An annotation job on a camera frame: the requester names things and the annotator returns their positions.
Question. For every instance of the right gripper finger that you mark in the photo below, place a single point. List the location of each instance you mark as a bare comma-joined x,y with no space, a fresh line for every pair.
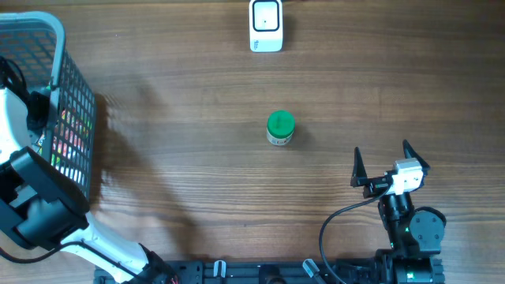
359,176
410,153

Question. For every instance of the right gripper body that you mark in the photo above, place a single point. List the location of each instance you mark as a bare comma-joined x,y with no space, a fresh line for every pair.
375,187

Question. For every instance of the green lid jar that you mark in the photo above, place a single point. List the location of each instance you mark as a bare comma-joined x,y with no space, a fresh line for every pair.
280,127

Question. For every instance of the Haribo gummy candy bag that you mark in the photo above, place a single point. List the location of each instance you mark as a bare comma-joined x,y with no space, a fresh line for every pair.
70,139

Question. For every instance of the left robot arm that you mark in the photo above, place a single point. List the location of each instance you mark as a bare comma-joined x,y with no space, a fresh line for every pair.
41,207

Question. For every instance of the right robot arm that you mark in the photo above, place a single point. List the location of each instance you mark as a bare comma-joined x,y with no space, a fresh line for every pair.
415,233

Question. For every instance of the white barcode scanner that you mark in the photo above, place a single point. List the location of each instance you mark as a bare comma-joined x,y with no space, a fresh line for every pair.
265,26

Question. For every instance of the grey plastic mesh basket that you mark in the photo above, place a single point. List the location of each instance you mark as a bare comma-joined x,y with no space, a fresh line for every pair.
35,44

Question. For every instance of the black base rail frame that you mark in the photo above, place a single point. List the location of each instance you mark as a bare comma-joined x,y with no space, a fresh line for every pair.
350,271

